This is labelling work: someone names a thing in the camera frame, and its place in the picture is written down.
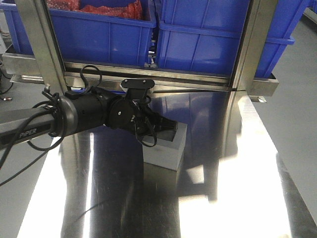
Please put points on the blue bin with red contents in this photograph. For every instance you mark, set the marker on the blue bin with red contents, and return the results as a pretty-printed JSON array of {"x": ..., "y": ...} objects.
[{"x": 100, "y": 38}]

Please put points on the red bubble wrap bag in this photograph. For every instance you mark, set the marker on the red bubble wrap bag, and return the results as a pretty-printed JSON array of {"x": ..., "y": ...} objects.
[{"x": 132, "y": 10}]

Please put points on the gray square foam base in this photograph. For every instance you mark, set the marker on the gray square foam base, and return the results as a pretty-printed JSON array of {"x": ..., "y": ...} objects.
[{"x": 165, "y": 153}]

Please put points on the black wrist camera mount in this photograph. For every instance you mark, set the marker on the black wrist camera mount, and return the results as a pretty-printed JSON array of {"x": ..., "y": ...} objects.
[{"x": 137, "y": 89}]

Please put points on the blue plastic bin right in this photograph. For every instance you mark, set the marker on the blue plastic bin right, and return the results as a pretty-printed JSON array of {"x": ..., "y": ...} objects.
[{"x": 204, "y": 35}]

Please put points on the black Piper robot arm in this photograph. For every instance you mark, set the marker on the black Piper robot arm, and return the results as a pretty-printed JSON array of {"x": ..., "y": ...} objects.
[{"x": 71, "y": 116}]

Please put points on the stainless steel shelf rack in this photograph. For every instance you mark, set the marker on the stainless steel shelf rack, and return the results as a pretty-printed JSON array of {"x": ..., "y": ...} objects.
[{"x": 46, "y": 65}]

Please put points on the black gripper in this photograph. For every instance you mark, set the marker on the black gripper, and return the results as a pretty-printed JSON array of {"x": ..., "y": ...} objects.
[{"x": 138, "y": 119}]

